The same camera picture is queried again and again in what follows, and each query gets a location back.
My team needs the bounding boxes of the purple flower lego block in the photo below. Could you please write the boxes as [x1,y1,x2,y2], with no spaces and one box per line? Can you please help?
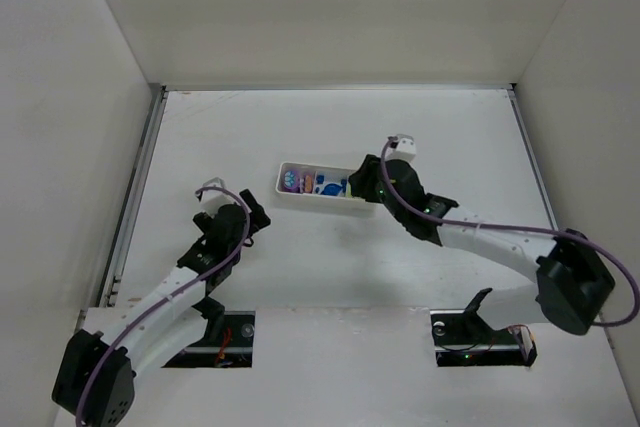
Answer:
[281,168,305,194]

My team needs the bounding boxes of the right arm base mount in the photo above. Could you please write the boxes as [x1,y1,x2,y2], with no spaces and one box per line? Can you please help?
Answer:
[429,288,538,368]

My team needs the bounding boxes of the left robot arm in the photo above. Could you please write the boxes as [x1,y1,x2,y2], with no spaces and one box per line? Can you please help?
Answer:
[51,179,271,426]

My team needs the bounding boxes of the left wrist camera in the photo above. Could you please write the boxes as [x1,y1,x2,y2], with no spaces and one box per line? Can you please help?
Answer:
[195,177,232,217]

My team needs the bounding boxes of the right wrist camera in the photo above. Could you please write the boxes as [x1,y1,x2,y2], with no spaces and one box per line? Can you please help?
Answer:
[386,134,417,163]

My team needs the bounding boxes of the blue lego cluster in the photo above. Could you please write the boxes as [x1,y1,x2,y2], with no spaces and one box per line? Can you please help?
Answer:
[321,183,346,197]

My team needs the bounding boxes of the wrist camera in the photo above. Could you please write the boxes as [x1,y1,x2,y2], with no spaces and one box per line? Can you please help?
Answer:
[195,177,232,217]
[386,134,417,163]

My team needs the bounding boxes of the white three-compartment tray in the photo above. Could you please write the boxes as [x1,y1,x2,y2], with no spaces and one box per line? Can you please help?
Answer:
[274,162,376,216]

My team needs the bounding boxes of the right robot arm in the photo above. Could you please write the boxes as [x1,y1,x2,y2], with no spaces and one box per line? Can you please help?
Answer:
[348,154,615,335]

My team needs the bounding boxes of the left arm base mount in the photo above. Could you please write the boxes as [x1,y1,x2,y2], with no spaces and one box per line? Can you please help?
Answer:
[164,298,256,369]

